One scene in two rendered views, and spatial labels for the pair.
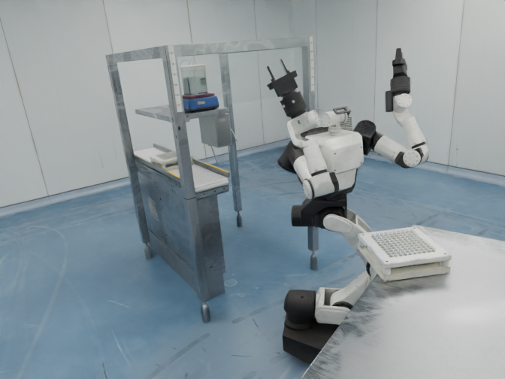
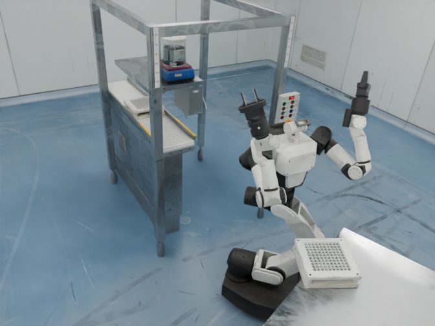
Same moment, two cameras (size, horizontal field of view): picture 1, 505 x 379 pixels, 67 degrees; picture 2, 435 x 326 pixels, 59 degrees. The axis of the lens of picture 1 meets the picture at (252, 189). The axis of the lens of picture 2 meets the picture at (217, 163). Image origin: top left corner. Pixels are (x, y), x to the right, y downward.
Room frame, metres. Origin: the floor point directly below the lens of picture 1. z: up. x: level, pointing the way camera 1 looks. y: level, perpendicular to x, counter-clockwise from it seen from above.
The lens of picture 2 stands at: (-0.01, 0.00, 2.21)
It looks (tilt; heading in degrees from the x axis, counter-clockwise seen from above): 32 degrees down; 359
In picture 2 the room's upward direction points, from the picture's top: 4 degrees clockwise
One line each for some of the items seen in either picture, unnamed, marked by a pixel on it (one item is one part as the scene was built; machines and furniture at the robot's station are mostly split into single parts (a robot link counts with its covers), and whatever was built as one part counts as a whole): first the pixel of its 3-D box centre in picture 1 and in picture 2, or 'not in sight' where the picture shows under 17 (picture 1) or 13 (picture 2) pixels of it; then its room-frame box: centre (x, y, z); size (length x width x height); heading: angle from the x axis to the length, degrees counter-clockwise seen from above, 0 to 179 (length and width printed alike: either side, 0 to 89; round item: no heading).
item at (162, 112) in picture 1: (179, 111); (156, 72); (2.51, 0.43, 1.33); 0.62 x 0.38 x 0.04; 33
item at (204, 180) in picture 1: (168, 166); (140, 110); (2.84, 0.62, 0.89); 1.35 x 0.25 x 0.05; 33
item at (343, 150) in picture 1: (326, 159); (283, 156); (1.84, -0.38, 1.13); 0.34 x 0.30 x 0.36; 120
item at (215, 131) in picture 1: (215, 128); (188, 94); (2.42, 0.20, 1.22); 0.22 x 0.11 x 0.20; 33
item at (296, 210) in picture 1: (319, 210); (268, 195); (1.82, -0.33, 0.86); 0.28 x 0.13 x 0.18; 75
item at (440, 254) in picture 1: (401, 246); (325, 257); (1.27, -0.54, 0.93); 0.25 x 0.24 x 0.02; 95
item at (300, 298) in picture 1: (340, 319); (272, 277); (1.80, -0.44, 0.19); 0.64 x 0.52 x 0.33; 75
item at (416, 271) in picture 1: (400, 257); (323, 265); (1.27, -0.54, 0.88); 0.24 x 0.24 x 0.02; 5
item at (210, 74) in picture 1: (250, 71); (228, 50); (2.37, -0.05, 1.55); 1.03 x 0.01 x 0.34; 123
